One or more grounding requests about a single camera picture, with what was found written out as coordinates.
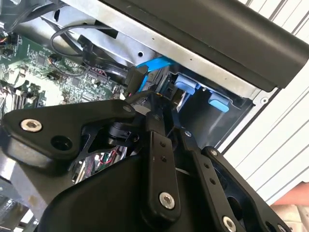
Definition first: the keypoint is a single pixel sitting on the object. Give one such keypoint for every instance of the hard disk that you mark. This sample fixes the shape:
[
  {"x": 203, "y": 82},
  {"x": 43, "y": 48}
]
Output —
[{"x": 184, "y": 83}]

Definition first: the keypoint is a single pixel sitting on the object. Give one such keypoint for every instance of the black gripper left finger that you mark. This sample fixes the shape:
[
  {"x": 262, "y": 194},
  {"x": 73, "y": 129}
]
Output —
[{"x": 72, "y": 113}]

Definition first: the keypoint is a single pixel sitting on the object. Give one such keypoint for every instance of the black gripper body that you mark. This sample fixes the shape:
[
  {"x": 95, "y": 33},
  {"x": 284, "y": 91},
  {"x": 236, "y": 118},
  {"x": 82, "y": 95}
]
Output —
[{"x": 101, "y": 200}]

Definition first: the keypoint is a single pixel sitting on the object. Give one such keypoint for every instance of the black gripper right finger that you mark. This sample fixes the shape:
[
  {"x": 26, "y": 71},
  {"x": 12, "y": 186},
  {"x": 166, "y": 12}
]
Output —
[{"x": 201, "y": 159}]

